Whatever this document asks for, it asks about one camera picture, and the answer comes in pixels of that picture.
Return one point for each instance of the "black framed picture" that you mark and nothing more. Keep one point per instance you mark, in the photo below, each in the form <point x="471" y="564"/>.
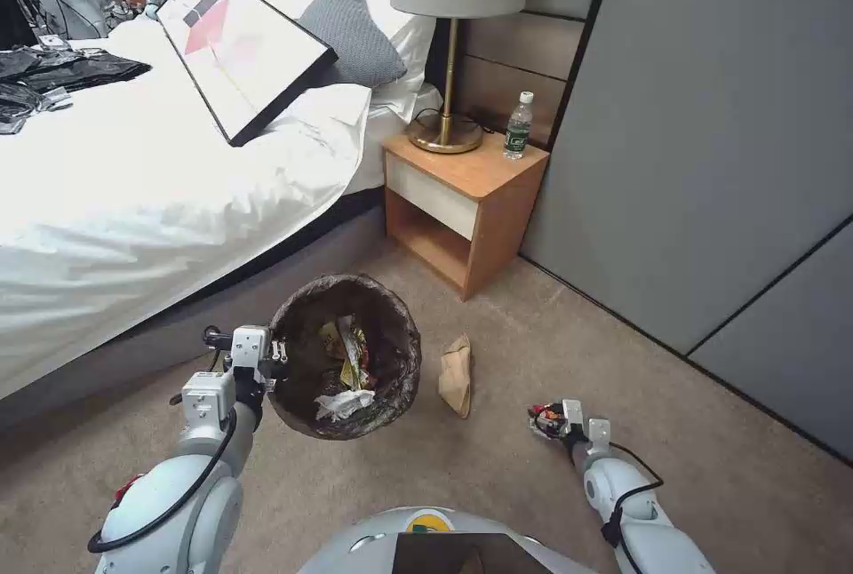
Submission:
<point x="233" y="41"/>

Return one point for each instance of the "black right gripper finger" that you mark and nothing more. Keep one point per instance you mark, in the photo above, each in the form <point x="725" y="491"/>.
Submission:
<point x="550" y="435"/>
<point x="557" y="408"/>

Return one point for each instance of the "black plastic bag pile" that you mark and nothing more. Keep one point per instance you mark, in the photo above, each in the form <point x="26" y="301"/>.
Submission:
<point x="86" y="67"/>
<point x="15" y="106"/>

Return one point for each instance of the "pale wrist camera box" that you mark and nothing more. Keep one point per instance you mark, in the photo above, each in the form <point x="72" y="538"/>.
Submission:
<point x="572" y="415"/>
<point x="250" y="344"/>

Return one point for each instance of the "clear water bottle green label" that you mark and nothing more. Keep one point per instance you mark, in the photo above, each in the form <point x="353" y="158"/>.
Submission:
<point x="516" y="134"/>

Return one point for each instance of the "yellow snack wrapper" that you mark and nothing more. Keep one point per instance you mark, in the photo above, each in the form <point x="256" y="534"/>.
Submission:
<point x="354" y="361"/>

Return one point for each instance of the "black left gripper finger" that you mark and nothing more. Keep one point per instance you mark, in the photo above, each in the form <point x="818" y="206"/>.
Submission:
<point x="279" y="351"/>
<point x="269" y="385"/>

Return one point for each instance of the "brown paper bag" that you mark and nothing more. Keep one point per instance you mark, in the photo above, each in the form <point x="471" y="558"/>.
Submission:
<point x="456" y="375"/>

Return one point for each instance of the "white robot front shell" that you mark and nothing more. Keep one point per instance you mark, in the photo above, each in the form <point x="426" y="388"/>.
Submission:
<point x="346" y="547"/>

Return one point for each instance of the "round bin with black liner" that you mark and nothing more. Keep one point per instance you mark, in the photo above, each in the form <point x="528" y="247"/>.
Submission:
<point x="400" y="394"/>

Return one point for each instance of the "white duvet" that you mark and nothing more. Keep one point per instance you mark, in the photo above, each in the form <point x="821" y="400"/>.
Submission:
<point x="133" y="201"/>

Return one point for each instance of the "red and black snack wrapper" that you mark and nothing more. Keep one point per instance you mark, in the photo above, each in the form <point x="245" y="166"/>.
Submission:
<point x="542" y="414"/>

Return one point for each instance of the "wooden nightstand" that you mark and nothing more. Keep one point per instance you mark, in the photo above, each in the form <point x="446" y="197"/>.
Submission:
<point x="496" y="227"/>

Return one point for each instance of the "white nightstand drawer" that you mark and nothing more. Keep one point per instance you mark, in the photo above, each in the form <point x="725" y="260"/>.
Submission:
<point x="426" y="191"/>

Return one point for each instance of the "white crumpled tissue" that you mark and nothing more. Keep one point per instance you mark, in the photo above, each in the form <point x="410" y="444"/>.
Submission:
<point x="341" y="404"/>

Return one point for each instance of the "small yellow-green packet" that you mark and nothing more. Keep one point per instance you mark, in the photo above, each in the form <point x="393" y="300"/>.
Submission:
<point x="328" y="337"/>

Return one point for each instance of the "grey knitted pillow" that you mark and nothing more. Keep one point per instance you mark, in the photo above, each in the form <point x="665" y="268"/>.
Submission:
<point x="353" y="27"/>

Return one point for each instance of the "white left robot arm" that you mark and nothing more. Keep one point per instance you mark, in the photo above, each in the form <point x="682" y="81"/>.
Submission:
<point x="193" y="487"/>

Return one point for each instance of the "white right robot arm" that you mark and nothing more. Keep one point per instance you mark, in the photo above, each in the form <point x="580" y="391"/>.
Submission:
<point x="608" y="487"/>

